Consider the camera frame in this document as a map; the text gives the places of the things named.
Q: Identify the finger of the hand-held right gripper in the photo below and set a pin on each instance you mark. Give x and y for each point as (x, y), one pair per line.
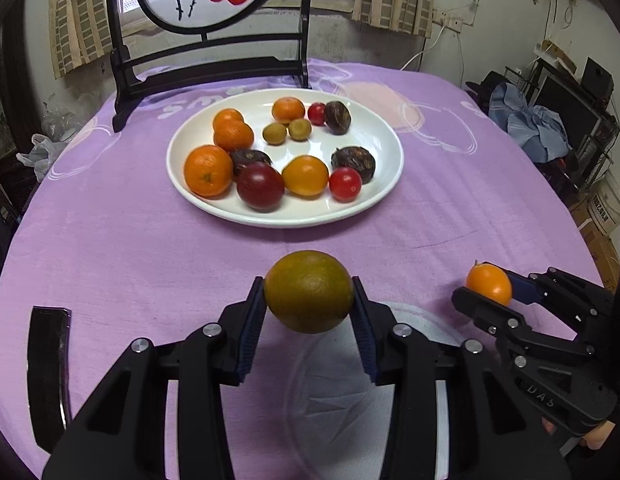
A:
(522, 287)
(482, 312)

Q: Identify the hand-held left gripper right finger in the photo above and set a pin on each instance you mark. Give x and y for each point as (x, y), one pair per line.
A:
(365, 332)

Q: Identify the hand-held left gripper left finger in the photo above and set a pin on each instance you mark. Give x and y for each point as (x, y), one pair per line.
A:
(250, 332)

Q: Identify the small orange kumquat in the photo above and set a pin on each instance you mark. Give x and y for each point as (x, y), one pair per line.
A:
(488, 285)

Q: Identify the green orange citrus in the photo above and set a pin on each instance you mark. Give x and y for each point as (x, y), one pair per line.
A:
(309, 292)

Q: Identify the clear plastic plate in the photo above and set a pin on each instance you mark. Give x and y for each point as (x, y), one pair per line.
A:
(330, 410)

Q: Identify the large orange mandarin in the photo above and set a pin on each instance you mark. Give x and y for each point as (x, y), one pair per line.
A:
(208, 170)

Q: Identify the white round plate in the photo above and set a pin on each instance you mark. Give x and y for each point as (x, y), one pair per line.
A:
(379, 160)

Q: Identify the person's right hand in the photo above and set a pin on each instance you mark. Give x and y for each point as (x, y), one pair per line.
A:
(597, 437)

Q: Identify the cardboard box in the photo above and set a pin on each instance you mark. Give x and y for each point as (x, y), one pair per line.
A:
(592, 232)

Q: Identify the white bucket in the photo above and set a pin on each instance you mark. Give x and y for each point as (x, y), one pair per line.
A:
(607, 205)

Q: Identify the dark red tomato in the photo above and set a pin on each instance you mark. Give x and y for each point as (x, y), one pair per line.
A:
(260, 186)

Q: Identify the red cherry tomato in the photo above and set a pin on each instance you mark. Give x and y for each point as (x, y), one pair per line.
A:
(345, 184)
(317, 113)

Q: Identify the blue cloth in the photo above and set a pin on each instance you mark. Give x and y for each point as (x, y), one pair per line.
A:
(534, 125)

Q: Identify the yellow orange tomato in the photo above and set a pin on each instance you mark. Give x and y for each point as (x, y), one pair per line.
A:
(306, 175)

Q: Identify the black monitor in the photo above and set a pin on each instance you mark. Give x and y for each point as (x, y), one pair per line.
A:
(569, 100)

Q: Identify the yellow-orange tomato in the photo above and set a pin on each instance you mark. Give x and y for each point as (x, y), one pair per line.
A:
(233, 136)

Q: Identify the green kumquat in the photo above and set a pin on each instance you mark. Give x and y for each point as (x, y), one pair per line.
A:
(300, 129)
(275, 133)

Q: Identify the dark cloth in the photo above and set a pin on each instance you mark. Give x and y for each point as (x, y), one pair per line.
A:
(487, 87)

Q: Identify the black flat device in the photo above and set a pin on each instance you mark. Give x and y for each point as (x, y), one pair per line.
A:
(47, 375)

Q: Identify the dark wooden persimmon screen stand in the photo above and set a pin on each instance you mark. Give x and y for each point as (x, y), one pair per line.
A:
(210, 72)

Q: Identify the white plastic bag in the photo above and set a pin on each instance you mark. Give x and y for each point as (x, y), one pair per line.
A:
(40, 152)

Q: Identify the white wall socket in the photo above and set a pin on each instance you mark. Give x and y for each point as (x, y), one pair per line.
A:
(447, 19)

